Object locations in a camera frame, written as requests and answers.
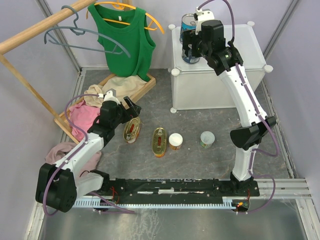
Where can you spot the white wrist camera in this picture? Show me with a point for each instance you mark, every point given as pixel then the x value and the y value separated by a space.
pixel 110 95
pixel 202 16

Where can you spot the oval sardine tin centre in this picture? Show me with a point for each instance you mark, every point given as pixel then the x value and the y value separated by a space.
pixel 159 142

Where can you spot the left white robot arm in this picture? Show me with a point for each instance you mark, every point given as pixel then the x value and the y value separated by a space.
pixel 60 184

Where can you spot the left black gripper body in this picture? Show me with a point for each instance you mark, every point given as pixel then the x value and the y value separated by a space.
pixel 123 115

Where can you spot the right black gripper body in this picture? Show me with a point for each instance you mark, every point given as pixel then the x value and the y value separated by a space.
pixel 202 47

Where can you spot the oval sardine tin left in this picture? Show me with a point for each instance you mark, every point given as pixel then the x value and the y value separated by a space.
pixel 131 130

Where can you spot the orange clothes hanger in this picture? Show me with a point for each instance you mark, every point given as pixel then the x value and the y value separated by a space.
pixel 124 5

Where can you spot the blue soup can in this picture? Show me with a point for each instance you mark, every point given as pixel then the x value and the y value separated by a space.
pixel 188 22

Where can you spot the white plastic cube cabinet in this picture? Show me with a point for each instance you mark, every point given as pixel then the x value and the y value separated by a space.
pixel 196 86

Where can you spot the pink cloth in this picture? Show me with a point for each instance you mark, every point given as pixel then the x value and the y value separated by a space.
pixel 82 116

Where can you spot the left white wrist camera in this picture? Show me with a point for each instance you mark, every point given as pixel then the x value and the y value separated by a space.
pixel 110 95

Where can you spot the mauve cloth on floor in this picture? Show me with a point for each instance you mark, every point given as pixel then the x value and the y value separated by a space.
pixel 63 148

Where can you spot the wooden tray base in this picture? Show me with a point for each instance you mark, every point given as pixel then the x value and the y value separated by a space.
pixel 93 100

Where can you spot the green tank top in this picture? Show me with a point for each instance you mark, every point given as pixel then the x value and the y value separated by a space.
pixel 129 29

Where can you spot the wooden clothes rack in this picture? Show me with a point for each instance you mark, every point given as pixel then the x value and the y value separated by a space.
pixel 47 67

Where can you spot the small cup white lid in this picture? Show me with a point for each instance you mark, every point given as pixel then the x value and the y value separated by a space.
pixel 175 141

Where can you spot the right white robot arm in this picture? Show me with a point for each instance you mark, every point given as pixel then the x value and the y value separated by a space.
pixel 255 122

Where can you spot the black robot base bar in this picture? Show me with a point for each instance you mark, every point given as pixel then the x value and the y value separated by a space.
pixel 177 191

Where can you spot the beige cloth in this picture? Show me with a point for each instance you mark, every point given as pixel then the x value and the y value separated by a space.
pixel 124 86

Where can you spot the dark blue tin can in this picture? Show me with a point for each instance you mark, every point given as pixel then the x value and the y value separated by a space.
pixel 188 58

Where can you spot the white slotted cable duct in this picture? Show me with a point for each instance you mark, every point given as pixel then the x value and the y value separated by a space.
pixel 97 203

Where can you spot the oval sardine tin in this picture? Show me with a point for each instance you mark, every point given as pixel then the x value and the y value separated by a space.
pixel 131 130
pixel 159 142

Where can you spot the grey clothes hanger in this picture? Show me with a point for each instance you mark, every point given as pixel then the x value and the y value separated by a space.
pixel 82 35

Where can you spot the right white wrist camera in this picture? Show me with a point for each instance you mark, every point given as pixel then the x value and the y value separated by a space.
pixel 202 16

